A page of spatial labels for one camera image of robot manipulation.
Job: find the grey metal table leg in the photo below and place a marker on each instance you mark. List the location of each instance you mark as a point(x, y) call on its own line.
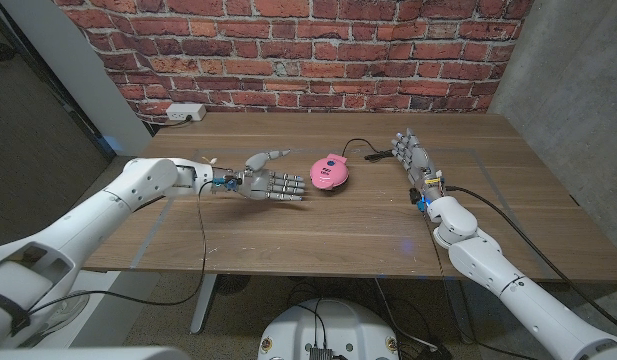
point(460, 310)
point(204, 300)

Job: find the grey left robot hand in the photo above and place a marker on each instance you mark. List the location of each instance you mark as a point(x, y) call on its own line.
point(258, 185)

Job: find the white power strip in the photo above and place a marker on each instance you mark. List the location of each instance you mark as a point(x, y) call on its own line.
point(185, 111)

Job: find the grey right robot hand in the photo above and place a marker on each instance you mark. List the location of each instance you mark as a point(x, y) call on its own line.
point(420, 165)

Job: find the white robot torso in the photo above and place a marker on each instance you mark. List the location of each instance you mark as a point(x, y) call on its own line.
point(333, 330)

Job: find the red brick print backdrop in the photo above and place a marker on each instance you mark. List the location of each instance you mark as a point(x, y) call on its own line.
point(313, 50)

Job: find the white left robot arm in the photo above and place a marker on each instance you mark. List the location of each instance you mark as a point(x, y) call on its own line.
point(88, 220)

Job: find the pink mini sandwich press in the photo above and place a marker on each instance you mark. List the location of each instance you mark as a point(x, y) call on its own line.
point(328, 172)

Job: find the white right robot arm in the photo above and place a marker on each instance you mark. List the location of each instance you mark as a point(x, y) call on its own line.
point(508, 290)

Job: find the black floor adapter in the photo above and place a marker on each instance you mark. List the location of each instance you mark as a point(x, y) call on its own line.
point(433, 354)

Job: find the black round floor object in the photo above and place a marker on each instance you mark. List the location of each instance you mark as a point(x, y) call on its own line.
point(233, 284)

